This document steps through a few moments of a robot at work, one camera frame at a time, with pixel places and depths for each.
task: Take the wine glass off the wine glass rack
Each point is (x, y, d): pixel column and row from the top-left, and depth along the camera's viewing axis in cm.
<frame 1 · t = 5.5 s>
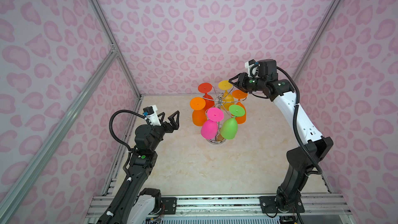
left hand: (172, 110, 72), fingers open
right hand: (232, 79, 74), fingers open
chrome wine glass rack: (220, 99, 75), point 33 cm above the table
red wine glass: (206, 88, 81), point 33 cm above the table
yellow wine glass: (228, 99, 87), point 25 cm above the table
orange wine glass right: (240, 94, 76), point 34 cm above the table
orange wine glass left: (199, 114, 80), point 25 cm above the table
pink wine glass: (209, 128, 76), point 24 cm above the table
green wine glass: (229, 128, 75), point 25 cm above the table

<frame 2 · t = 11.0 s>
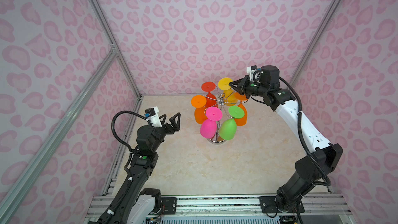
left hand: (173, 112, 73), fingers open
right hand: (230, 81, 71), fingers closed
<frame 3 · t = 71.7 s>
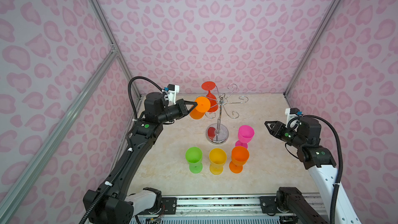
left hand: (197, 102, 66), fingers closed
right hand: (268, 122, 71), fingers open
yellow wine glass: (217, 157, 81), point 10 cm above the table
orange wine glass right: (240, 155, 81), point 10 cm above the table
orange wine glass left: (203, 105, 71), point 35 cm above the table
pink wine glass: (245, 135, 84), point 14 cm above the table
green wine glass: (194, 156, 80), point 11 cm above the table
the other named things where they were.

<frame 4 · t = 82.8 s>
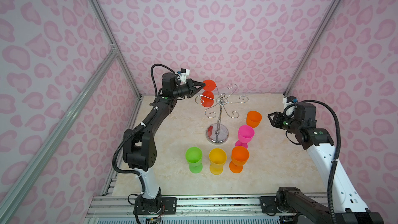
left hand: (206, 82, 77), fingers closed
right hand: (271, 114, 74), fingers open
orange wine glass left: (253, 118, 91), point 15 cm above the table
the other named things where they were.

